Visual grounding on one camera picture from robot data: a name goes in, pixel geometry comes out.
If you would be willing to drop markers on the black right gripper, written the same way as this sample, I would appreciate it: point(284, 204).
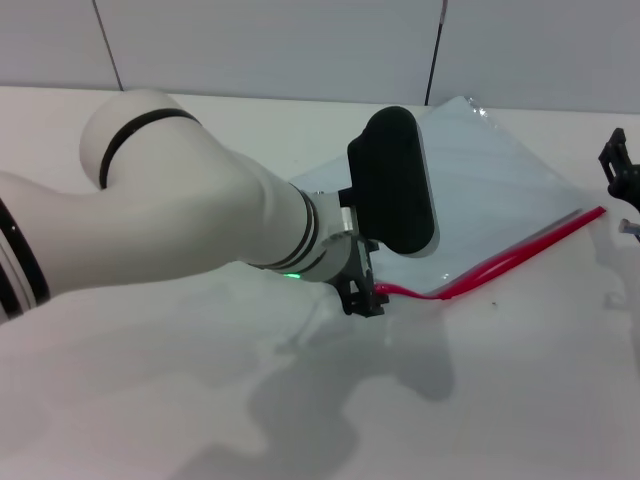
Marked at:
point(627, 187)

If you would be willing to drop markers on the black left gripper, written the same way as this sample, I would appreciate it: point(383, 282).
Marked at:
point(365, 265)

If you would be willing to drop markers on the clear red-zip document bag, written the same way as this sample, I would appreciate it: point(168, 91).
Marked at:
point(500, 210)

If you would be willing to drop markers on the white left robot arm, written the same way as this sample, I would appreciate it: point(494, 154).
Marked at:
point(175, 215)

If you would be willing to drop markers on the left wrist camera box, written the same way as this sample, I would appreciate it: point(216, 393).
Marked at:
point(395, 190)

